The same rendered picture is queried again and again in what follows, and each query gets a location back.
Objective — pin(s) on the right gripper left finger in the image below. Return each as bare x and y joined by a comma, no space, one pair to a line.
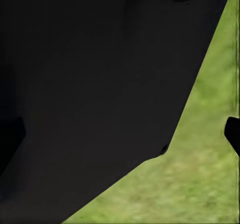
12,133

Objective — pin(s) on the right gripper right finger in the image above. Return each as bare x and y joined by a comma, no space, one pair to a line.
232,133

